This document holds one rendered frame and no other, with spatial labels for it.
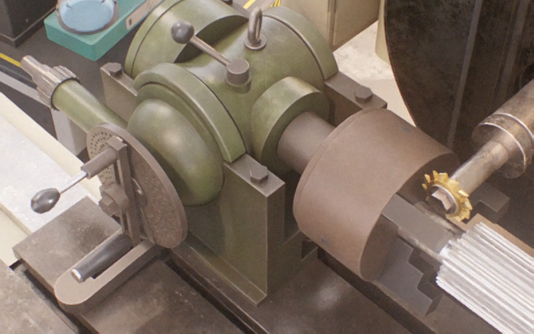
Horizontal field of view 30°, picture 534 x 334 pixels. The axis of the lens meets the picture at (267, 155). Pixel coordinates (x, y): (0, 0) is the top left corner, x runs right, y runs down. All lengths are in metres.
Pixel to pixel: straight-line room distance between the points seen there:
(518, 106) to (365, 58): 1.99
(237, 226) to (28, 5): 1.58
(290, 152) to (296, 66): 0.12
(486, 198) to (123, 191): 0.45
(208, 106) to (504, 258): 0.39
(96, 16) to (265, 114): 1.05
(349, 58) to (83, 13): 1.17
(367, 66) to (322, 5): 1.64
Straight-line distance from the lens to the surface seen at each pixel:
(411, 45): 1.41
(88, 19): 2.27
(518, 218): 1.45
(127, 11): 2.51
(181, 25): 1.26
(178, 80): 1.24
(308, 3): 1.54
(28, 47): 2.81
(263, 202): 1.22
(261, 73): 1.28
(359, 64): 3.16
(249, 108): 1.27
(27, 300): 1.43
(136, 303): 1.40
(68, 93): 1.39
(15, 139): 2.00
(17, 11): 2.77
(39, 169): 1.93
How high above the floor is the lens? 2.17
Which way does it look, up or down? 49 degrees down
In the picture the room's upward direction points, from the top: straight up
